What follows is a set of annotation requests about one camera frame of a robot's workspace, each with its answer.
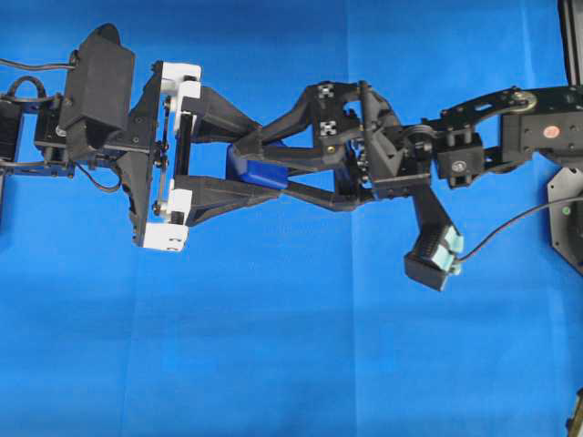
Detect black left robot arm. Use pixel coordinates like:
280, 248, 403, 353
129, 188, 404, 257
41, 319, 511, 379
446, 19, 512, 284
1, 57, 289, 251

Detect blue table cloth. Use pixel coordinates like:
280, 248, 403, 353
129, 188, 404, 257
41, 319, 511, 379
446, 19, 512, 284
1, 1, 582, 436

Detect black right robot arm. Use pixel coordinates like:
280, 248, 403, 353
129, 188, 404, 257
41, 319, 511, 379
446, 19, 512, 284
233, 81, 582, 289

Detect black aluminium table frame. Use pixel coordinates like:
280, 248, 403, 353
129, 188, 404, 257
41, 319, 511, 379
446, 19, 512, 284
557, 0, 582, 86

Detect black camera cable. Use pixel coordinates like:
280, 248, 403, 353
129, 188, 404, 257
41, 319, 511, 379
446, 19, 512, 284
455, 197, 583, 266

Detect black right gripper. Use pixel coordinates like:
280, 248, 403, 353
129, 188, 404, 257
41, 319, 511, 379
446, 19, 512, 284
233, 81, 431, 212

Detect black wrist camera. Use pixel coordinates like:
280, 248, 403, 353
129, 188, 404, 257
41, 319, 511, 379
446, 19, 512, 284
58, 23, 137, 151
404, 186, 464, 291

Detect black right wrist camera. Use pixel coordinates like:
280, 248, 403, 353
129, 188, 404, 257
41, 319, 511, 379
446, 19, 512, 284
404, 186, 464, 291

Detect blue cube block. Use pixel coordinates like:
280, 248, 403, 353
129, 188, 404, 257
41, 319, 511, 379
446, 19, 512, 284
225, 145, 288, 190

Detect left gripper white plates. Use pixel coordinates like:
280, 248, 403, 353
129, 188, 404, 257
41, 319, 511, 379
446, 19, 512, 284
118, 61, 281, 251

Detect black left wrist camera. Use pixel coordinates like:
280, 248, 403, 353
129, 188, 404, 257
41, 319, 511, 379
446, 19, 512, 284
58, 23, 137, 151

